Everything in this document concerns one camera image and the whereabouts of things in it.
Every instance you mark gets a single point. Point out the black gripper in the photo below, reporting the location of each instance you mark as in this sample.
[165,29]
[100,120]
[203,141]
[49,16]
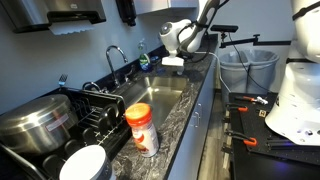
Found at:
[187,55]

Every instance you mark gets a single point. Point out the clear hand sanitizer pump bottle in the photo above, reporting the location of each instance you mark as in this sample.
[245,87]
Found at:
[180,70]

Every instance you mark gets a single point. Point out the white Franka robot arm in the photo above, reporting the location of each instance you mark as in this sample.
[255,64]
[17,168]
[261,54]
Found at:
[296,100]

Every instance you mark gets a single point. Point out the green dish soap bottle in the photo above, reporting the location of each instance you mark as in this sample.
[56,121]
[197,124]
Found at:
[144,61]

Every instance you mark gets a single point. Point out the grey trash can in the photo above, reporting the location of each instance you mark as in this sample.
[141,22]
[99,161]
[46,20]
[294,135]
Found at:
[263,70]
[233,73]

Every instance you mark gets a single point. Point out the stainless steel sink basin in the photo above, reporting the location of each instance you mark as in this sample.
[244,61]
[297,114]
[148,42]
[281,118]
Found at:
[156,96]

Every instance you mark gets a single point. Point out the grey trash bin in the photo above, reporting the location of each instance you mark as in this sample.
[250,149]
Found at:
[245,68]

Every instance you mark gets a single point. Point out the orange-tipped black clamp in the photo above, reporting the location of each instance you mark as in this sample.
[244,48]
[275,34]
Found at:
[246,140]
[238,107]

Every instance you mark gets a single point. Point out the tall chrome gooseneck faucet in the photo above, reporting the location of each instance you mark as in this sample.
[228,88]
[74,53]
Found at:
[111,66]

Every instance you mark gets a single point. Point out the white counter cabinet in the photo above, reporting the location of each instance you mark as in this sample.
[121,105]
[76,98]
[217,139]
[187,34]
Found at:
[190,143]

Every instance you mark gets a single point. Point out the orange-lid creamer container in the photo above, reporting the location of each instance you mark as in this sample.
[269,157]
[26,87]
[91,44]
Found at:
[145,133]

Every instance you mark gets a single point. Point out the black cup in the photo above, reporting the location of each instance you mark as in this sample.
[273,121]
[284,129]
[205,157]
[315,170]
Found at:
[53,165]
[108,116]
[89,136]

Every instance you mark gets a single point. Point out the small chrome faucet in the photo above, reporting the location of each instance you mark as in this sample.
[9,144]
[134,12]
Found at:
[91,85]

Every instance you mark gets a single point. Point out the black dish rack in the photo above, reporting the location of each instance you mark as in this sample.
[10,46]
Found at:
[90,106]

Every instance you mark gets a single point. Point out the black robot cart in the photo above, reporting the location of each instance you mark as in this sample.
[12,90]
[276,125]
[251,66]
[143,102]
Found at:
[253,166]

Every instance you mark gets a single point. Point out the paper towel dispenser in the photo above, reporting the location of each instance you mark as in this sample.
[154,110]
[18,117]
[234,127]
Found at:
[33,13]

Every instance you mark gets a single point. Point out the stainless steel pot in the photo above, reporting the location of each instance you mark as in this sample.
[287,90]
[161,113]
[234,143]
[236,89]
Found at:
[33,123]

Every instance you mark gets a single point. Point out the black stereo camera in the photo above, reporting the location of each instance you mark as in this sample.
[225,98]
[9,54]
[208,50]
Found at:
[224,28]

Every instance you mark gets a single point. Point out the white wall cabinet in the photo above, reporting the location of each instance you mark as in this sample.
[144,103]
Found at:
[160,5]

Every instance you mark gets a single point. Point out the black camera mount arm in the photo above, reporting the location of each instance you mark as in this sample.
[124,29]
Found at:
[246,41]

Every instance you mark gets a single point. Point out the black wall soap dispenser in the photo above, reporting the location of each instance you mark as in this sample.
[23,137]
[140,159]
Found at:
[127,11]

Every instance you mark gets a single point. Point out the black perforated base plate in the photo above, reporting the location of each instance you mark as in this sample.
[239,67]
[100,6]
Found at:
[256,133]

